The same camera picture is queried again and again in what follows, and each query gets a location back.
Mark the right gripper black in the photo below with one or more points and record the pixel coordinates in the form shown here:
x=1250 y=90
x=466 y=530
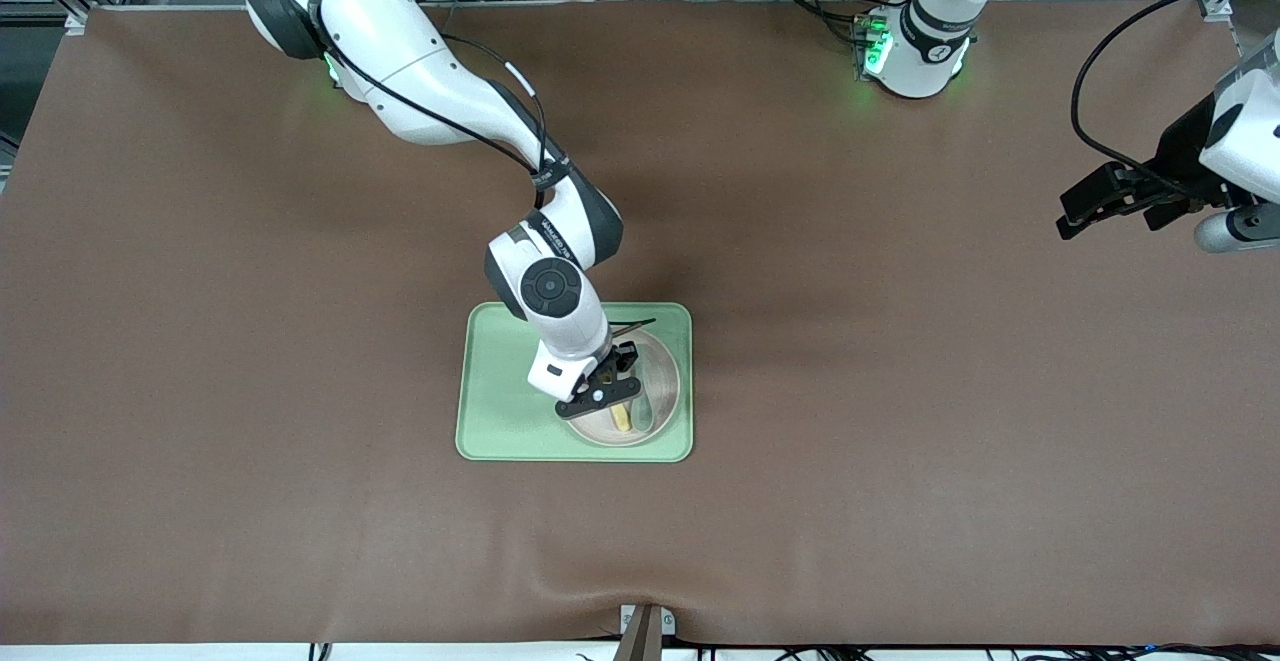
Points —
x=624 y=355

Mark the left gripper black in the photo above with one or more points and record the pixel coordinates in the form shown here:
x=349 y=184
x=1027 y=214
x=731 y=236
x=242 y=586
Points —
x=1180 y=155

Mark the round beige plate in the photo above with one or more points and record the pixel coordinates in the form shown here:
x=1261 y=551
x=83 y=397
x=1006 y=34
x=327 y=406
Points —
x=668 y=381

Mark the grey-green plastic spoon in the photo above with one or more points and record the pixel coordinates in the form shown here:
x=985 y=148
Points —
x=645 y=411

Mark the yellow plastic fork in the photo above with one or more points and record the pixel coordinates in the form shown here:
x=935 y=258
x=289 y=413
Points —
x=622 y=418

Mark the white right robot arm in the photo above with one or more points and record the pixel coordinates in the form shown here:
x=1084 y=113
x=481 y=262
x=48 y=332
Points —
x=400 y=51

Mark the light green rectangular tray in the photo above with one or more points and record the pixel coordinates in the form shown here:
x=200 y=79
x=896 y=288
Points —
x=500 y=411

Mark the brown table cover mat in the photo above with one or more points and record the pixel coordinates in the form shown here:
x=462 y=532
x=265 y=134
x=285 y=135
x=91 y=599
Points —
x=300 y=501

